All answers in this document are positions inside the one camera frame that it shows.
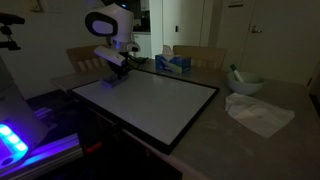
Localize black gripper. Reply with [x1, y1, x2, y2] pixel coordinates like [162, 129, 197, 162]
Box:
[109, 52, 134, 80]

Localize blue microfiber towel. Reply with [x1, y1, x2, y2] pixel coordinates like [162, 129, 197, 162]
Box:
[100, 73, 129, 88]

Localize black framed whiteboard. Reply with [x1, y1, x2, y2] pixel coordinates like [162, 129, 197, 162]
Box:
[67, 68, 220, 155]

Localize white kitchen cabinets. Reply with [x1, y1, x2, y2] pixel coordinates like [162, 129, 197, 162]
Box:
[133, 31, 153, 61]

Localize wooden slat-back chair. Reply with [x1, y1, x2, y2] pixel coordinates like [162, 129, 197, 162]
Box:
[65, 43, 113, 73]
[172, 45, 227, 71]

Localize blue tissue box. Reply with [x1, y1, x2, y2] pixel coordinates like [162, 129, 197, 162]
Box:
[154, 44, 192, 75]

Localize green capped marker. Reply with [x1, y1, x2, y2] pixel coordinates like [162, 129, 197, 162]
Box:
[229, 63, 245, 83]

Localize pale green bowl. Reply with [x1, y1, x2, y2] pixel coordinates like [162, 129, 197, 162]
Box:
[225, 70, 265, 96]

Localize white crumpled cloth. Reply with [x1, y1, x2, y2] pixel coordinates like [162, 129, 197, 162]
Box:
[224, 92, 296, 139]

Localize white room door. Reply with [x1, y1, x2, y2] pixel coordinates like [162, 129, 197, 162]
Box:
[240, 0, 320, 87]

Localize black cable bundle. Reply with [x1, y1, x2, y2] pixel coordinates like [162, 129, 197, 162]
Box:
[126, 53, 149, 69]

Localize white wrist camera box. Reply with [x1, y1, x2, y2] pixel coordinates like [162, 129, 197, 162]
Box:
[93, 45, 128, 67]

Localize aluminium mounting rail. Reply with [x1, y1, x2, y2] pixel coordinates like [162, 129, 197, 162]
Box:
[0, 133, 84, 179]

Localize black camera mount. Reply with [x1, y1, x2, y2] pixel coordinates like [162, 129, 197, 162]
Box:
[0, 12, 26, 52]

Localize small wall sign plate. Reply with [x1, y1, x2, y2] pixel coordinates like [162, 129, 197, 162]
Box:
[227, 0, 245, 8]

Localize metal door lever handle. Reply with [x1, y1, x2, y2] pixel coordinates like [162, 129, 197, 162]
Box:
[250, 25, 263, 34]

